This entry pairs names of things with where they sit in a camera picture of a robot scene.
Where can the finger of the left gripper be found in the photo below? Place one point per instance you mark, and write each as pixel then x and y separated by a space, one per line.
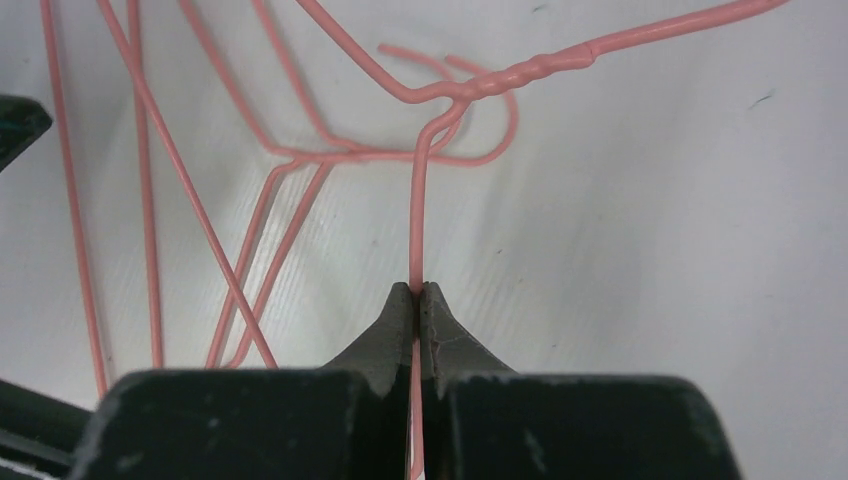
pixel 23 121

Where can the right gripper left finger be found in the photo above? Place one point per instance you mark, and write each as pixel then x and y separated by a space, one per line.
pixel 347 419

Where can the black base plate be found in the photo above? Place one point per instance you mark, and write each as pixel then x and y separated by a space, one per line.
pixel 38 434

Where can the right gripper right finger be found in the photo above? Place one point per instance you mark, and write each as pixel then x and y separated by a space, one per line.
pixel 484 420

